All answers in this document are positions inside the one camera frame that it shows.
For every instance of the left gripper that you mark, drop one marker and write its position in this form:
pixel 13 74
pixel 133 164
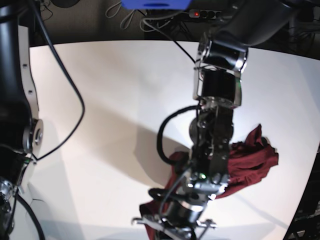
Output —
pixel 180 221

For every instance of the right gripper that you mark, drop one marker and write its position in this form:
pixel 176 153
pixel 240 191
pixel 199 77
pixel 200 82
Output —
pixel 8 193

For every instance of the dark red t-shirt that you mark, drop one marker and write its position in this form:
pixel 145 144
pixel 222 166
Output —
pixel 250 162

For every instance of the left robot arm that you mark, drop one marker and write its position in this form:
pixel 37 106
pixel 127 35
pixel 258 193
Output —
pixel 203 174

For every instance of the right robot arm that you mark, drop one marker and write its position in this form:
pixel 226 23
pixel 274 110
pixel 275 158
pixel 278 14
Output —
pixel 21 129

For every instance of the black power strip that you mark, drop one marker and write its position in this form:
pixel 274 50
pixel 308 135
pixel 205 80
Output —
pixel 204 14

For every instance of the blue box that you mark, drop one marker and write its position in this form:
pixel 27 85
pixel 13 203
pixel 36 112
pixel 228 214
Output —
pixel 155 4

